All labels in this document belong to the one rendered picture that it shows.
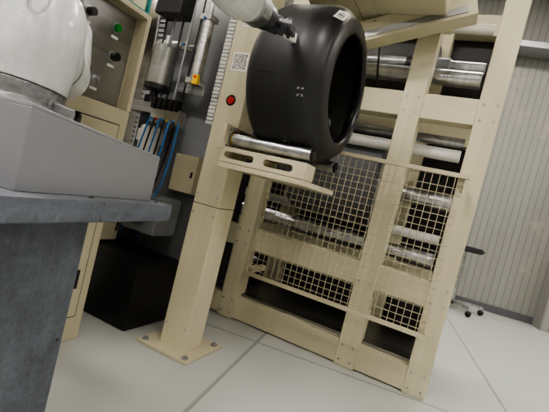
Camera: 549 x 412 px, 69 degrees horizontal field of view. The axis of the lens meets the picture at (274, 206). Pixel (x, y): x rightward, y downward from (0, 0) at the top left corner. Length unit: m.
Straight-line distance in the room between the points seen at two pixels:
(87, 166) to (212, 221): 0.90
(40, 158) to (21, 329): 0.38
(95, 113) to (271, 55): 0.64
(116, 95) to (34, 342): 0.97
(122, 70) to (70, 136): 0.93
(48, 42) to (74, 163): 0.25
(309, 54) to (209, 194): 0.68
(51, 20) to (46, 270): 0.49
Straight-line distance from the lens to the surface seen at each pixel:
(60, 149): 0.77
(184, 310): 1.75
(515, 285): 5.31
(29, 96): 0.90
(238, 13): 1.08
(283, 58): 1.40
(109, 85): 1.65
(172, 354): 1.75
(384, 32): 2.00
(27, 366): 1.03
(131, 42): 1.71
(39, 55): 0.91
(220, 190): 1.63
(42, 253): 0.92
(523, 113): 5.42
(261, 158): 1.45
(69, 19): 0.95
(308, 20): 1.46
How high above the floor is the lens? 0.75
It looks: 2 degrees down
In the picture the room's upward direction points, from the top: 14 degrees clockwise
